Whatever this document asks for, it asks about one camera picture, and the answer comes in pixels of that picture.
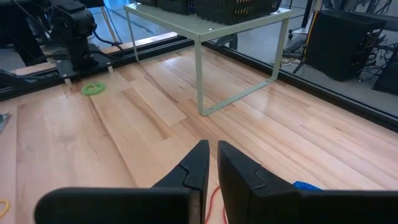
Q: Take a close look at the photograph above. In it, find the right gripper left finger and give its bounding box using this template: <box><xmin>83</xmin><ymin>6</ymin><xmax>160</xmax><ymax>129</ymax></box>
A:
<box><xmin>34</xmin><ymin>139</ymin><xmax>210</xmax><ymax>224</ymax></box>

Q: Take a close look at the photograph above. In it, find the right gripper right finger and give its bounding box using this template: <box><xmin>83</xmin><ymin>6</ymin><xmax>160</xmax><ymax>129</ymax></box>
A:
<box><xmin>217</xmin><ymin>140</ymin><xmax>398</xmax><ymax>224</ymax></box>

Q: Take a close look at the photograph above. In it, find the red rubber band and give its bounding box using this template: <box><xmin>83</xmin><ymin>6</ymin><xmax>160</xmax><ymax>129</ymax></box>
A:
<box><xmin>204</xmin><ymin>185</ymin><xmax>228</xmax><ymax>224</ymax></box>

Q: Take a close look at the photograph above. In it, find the green perforated metal shelf riser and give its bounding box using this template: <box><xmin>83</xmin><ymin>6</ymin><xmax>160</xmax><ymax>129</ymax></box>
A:
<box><xmin>124</xmin><ymin>2</ymin><xmax>293</xmax><ymax>117</ymax></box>

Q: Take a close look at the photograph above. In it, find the black computer tower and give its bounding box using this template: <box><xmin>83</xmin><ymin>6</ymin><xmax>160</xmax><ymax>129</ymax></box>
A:
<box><xmin>305</xmin><ymin>9</ymin><xmax>388</xmax><ymax>82</ymax></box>

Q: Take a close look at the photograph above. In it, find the yellow thin rod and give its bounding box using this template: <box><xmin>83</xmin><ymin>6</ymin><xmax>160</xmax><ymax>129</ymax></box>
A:
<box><xmin>306</xmin><ymin>0</ymin><xmax>323</xmax><ymax>47</ymax></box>

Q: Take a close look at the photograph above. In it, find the black stand pole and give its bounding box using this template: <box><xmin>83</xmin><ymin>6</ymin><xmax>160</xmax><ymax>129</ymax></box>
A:
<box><xmin>288</xmin><ymin>0</ymin><xmax>314</xmax><ymax>40</ymax></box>

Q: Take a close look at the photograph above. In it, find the yellow rubber band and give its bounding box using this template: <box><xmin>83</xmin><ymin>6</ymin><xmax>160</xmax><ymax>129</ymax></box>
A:
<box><xmin>0</xmin><ymin>198</ymin><xmax>11</xmax><ymax>219</ymax></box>

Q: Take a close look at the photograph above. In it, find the blue spiral coil keychain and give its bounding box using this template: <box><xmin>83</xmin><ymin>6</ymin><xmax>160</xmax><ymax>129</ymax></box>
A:
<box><xmin>292</xmin><ymin>180</ymin><xmax>323</xmax><ymax>191</ymax></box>

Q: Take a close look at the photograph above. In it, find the green spiral coil keychain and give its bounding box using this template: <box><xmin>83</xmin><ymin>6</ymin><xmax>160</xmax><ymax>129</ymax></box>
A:
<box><xmin>81</xmin><ymin>81</ymin><xmax>106</xmax><ymax>96</ymax></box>

